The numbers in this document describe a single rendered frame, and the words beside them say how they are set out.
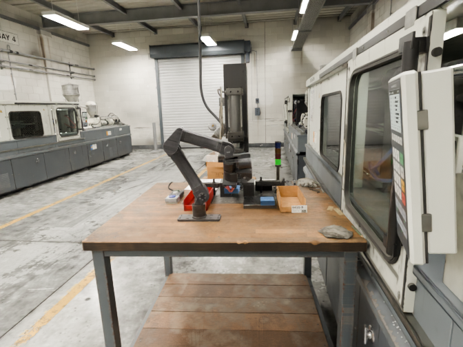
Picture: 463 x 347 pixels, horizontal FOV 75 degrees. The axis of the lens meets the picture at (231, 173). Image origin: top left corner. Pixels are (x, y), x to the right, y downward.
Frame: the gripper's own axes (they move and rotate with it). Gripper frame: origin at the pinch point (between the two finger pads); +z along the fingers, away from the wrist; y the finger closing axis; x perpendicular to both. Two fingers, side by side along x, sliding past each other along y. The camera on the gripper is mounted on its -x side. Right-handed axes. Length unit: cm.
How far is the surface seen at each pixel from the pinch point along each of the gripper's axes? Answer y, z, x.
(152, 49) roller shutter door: 916, 277, 338
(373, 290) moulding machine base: -47, 4, -58
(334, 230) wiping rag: -30, -10, -43
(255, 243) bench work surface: -37.1, -10.0, -12.3
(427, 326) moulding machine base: -71, -26, -56
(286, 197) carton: 11.3, 17.1, -29.8
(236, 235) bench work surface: -32.0, -7.3, -4.8
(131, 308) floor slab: -17, 110, 76
